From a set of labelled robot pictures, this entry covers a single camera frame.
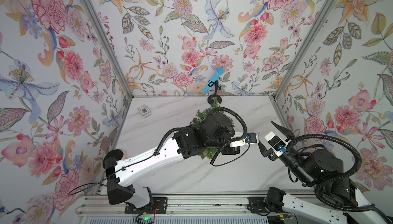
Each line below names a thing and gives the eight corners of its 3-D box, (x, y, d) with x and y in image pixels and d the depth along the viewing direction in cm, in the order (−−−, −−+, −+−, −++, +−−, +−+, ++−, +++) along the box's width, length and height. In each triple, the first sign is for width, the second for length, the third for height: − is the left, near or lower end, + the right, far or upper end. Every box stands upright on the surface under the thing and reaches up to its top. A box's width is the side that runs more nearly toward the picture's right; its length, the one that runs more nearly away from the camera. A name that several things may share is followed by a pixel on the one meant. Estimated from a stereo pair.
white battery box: (138, 110, 115) (136, 108, 113) (145, 106, 119) (144, 103, 116) (145, 117, 111) (143, 115, 109) (152, 112, 114) (151, 110, 112)
